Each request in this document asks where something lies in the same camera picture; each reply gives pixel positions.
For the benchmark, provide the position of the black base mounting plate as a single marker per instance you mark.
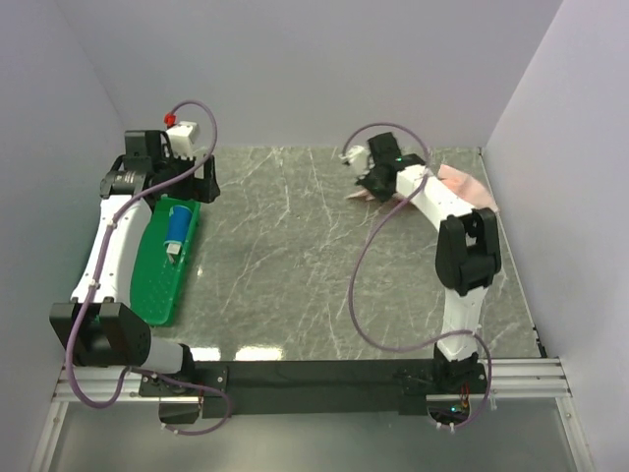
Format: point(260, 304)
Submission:
point(302, 387)

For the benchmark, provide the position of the green plastic tray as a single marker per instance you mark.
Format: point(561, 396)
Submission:
point(156, 283)

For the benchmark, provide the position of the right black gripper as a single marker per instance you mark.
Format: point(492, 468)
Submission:
point(366, 183)

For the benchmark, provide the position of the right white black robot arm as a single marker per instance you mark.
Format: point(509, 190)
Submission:
point(468, 255)

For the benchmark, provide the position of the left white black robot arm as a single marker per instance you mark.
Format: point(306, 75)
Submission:
point(101, 325)

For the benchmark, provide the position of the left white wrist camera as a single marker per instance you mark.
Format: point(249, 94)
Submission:
point(182, 135)

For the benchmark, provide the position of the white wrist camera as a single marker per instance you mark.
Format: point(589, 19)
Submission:
point(182, 135)
point(357, 158)

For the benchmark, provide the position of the blue green crocodile towel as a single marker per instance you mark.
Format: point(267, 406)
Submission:
point(179, 220)

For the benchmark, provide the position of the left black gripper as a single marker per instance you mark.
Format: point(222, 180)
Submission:
point(202, 190)

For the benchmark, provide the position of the aluminium rail frame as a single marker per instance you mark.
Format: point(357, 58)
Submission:
point(267, 281)

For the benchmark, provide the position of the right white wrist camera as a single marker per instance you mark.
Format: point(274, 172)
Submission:
point(357, 158)

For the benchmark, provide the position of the pink towel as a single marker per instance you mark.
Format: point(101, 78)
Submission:
point(466, 187)

